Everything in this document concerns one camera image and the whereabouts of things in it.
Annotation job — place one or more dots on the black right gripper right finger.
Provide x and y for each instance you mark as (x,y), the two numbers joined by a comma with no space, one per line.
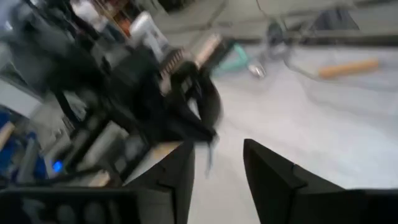
(273,186)

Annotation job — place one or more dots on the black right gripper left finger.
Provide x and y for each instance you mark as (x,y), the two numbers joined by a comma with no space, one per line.
(177,174)

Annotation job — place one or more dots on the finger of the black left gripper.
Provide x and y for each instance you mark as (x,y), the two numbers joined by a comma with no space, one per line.
(214,99)
(186,127)

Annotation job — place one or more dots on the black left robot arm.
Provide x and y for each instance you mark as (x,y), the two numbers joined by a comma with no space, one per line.
(46,62)

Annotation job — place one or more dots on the clear plastic bin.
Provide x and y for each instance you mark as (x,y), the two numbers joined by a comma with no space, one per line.
(242,37)
(298,62)

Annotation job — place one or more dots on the black metal table frame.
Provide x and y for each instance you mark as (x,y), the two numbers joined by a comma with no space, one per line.
(373,40)

